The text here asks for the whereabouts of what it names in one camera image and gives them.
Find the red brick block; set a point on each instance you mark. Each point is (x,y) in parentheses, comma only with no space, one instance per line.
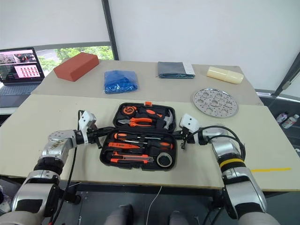
(76,66)

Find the black diagonal pole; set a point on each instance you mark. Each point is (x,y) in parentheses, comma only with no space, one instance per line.
(287,72)

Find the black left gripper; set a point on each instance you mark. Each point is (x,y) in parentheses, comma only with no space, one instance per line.
(96,134)

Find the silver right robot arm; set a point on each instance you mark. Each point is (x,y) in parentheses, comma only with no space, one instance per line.
(229,150)

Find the blue plastic bag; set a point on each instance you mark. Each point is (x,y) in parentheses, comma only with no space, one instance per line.
(120,82)

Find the orange black utility knife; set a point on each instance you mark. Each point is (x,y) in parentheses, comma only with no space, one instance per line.
(131,158)

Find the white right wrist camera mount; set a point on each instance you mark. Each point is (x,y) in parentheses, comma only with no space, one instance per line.
(189,123)

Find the steel claw hammer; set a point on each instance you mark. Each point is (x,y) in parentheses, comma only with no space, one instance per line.
(168,119)

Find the grey laptop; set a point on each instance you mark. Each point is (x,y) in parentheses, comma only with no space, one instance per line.
(20,68)

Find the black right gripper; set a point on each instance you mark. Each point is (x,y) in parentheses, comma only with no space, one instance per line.
(185,136)

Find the orange black tape measure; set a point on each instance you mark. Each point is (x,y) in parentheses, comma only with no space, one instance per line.
(129,110)

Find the dark window frame post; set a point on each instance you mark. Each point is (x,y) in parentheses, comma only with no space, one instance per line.
(110,28)

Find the perforated steel steamer plate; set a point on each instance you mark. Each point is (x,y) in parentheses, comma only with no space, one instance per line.
(215,103)

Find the purple label plastic bottle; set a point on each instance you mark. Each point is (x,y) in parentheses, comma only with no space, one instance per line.
(282,117)

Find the grey folded cloth package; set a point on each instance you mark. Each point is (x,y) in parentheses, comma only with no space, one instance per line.
(174,69)

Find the black table frame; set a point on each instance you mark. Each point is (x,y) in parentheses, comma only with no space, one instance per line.
(117,191)

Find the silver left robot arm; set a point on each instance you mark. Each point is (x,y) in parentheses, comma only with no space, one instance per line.
(56,143)

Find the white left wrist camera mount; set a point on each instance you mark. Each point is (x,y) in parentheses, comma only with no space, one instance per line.
(87,119)

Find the cream plastic case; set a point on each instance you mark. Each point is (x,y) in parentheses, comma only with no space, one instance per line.
(225,75)

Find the yellow tape strip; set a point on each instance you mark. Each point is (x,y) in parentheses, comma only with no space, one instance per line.
(272,169)

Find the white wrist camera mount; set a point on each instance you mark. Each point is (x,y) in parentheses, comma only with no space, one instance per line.
(189,123)
(87,119)

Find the red tester pen screwdriver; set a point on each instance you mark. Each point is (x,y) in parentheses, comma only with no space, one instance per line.
(122,145)

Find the black electrical tape roll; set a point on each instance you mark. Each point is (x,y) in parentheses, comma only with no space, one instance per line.
(159,161)

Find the clear plastic bottle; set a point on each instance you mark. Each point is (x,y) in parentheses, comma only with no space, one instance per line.
(290,121)

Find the black tool case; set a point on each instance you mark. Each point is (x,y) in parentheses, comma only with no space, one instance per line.
(107,161)

